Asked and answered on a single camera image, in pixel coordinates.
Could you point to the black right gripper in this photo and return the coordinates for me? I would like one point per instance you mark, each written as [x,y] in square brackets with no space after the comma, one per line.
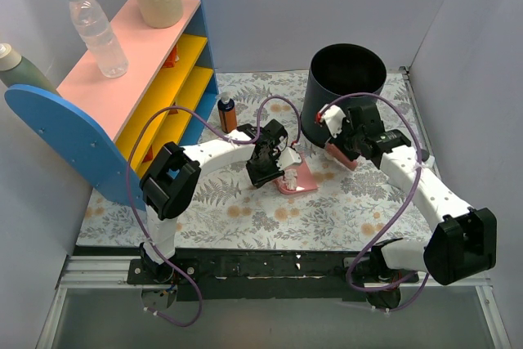
[348,144]

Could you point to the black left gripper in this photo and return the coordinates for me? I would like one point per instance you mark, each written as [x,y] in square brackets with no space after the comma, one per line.
[264,167]

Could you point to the pink hand brush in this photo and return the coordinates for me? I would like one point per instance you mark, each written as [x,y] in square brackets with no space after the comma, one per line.
[335,153]

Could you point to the pink dustpan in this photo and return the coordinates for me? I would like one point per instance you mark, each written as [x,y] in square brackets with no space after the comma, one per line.
[305,181]

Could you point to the dark blue trash bin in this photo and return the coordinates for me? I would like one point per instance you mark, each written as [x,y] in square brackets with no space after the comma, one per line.
[338,70]

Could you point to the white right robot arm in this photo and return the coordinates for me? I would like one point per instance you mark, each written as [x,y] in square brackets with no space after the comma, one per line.
[463,239]

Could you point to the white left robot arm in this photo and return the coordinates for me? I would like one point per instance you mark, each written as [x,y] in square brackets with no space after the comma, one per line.
[170,181]

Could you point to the white paper scrap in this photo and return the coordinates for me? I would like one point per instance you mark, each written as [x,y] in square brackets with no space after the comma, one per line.
[288,181]

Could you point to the floral table mat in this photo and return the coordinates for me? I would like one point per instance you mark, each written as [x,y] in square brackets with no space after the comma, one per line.
[346,211]

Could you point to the brown small bottle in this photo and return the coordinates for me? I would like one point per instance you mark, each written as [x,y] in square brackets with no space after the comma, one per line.
[227,113]

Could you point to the white box with knob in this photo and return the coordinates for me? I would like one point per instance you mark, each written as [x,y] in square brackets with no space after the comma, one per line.
[427,159]

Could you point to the orange item in shelf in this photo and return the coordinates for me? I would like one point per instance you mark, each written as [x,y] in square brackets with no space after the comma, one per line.
[171,59]

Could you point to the blue pink yellow shelf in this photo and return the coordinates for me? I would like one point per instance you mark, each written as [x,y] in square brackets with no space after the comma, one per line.
[108,129]

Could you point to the clear plastic water bottle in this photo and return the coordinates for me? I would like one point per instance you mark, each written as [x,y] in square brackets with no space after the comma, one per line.
[94,28]

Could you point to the green metal bottle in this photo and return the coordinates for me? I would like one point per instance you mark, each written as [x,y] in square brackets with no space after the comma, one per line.
[16,69]

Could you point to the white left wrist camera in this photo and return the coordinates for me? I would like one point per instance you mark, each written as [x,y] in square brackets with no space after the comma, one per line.
[288,157]

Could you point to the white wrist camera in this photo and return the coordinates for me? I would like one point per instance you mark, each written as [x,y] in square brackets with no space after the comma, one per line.
[288,157]
[333,117]

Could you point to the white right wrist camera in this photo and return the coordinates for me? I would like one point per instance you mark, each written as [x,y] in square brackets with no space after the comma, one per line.
[333,117]

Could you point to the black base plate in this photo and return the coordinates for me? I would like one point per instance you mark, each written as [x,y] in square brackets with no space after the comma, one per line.
[220,274]

